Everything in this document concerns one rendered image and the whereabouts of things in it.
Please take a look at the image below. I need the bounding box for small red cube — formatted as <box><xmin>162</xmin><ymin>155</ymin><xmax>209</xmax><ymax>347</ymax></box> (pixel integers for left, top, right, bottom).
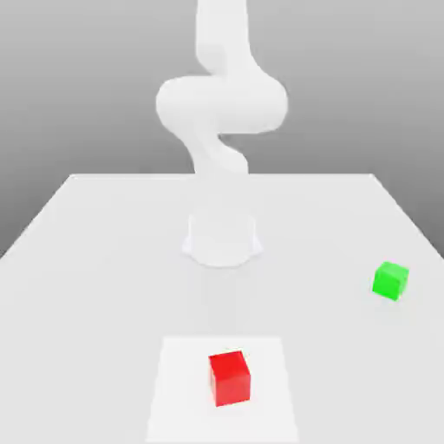
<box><xmin>207</xmin><ymin>349</ymin><xmax>251</xmax><ymax>408</ymax></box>

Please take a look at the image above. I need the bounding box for small green cube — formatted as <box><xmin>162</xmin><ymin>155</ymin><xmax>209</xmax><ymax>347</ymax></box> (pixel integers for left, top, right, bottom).
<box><xmin>371</xmin><ymin>261</ymin><xmax>410</xmax><ymax>302</ymax></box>

